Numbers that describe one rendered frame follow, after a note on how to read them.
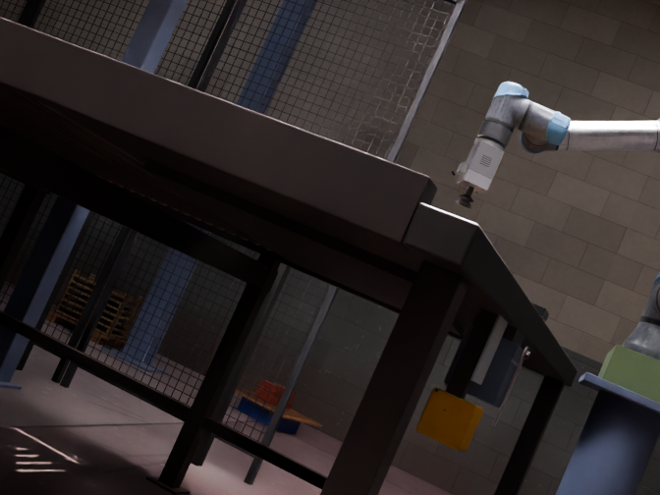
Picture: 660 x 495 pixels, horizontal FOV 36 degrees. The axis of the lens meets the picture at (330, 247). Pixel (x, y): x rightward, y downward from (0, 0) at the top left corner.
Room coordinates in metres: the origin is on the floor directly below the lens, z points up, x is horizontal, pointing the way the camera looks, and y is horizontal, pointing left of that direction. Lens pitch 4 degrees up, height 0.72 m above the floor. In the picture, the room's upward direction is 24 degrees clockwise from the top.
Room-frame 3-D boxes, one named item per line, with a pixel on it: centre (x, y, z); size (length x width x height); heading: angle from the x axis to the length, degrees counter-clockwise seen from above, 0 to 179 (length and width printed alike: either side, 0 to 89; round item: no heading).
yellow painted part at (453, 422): (1.71, -0.31, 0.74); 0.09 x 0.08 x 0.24; 160
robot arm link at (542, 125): (2.41, -0.36, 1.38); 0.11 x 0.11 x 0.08; 84
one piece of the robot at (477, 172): (2.40, -0.24, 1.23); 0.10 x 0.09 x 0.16; 93
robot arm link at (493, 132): (2.40, -0.25, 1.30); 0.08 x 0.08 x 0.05
